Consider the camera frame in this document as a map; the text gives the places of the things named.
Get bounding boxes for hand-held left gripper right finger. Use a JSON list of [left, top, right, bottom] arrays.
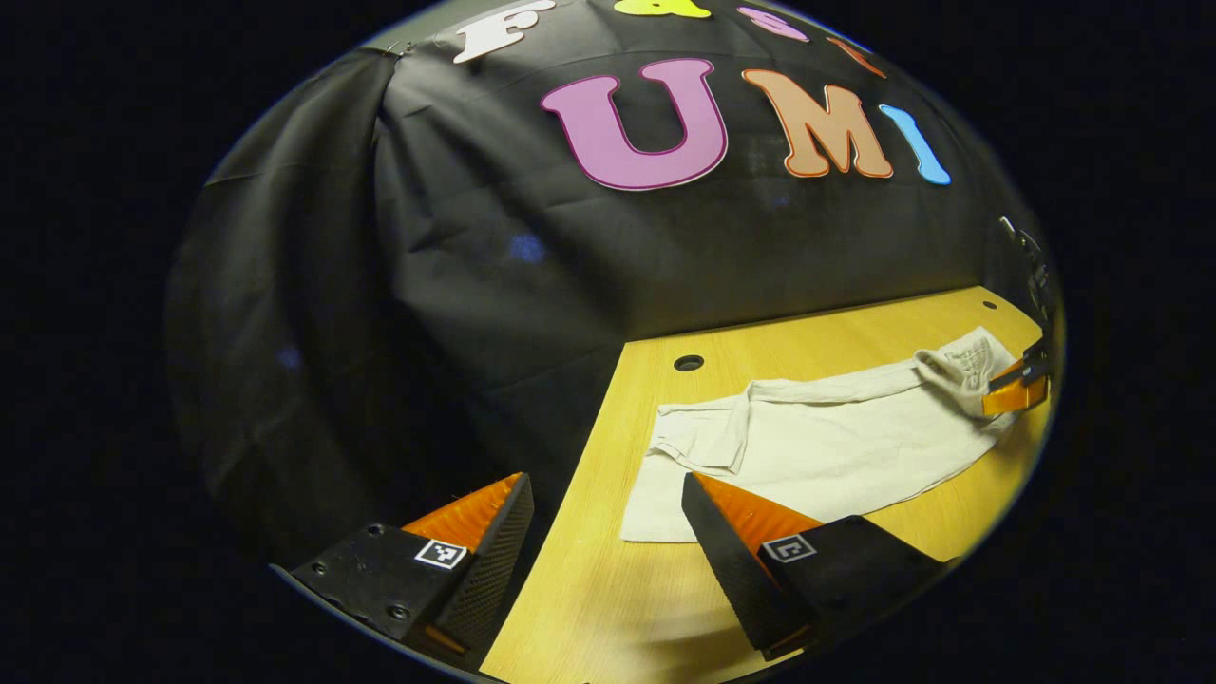
[[680, 471, 952, 664]]

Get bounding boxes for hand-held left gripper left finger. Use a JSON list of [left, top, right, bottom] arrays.
[[271, 471, 536, 662]]

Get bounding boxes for white jeans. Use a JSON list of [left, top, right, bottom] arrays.
[[620, 326, 1023, 544]]

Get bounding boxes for black backdrop cloth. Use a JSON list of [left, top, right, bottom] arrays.
[[166, 0, 1048, 573]]

